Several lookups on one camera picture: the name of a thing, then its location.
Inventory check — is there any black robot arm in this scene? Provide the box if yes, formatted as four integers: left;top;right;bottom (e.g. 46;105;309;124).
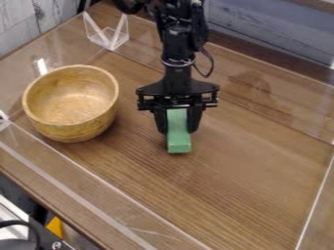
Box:
114;0;221;134

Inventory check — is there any brown wooden bowl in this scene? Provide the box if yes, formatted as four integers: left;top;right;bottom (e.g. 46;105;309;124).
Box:
23;64;120;143

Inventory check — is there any black device with cable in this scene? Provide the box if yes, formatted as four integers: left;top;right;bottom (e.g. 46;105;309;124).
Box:
0;220;76;250

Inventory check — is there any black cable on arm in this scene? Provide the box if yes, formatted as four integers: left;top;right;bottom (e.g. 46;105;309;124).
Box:
193;47;217;79

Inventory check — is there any clear acrylic enclosure wall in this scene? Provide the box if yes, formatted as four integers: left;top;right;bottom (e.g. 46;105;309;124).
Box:
0;18;334;250

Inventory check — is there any green rectangular block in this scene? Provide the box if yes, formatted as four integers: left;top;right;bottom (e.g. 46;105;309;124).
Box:
167;109;193;153

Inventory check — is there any yellow object under table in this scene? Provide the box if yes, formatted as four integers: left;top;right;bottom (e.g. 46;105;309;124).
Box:
47;217;64;238

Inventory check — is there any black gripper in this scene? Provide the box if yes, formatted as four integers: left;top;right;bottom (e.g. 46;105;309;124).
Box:
136;79;221;135

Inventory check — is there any clear acrylic corner bracket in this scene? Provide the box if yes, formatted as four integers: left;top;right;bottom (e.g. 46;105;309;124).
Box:
83;12;130;51

